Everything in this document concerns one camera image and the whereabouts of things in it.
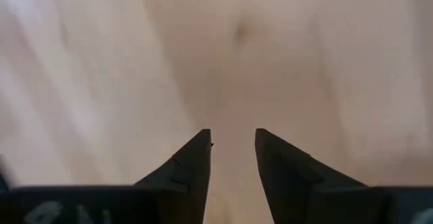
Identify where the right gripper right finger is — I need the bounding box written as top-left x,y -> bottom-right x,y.
254,127 -> 369,224

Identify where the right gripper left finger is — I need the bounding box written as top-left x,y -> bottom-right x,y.
133,128 -> 212,224

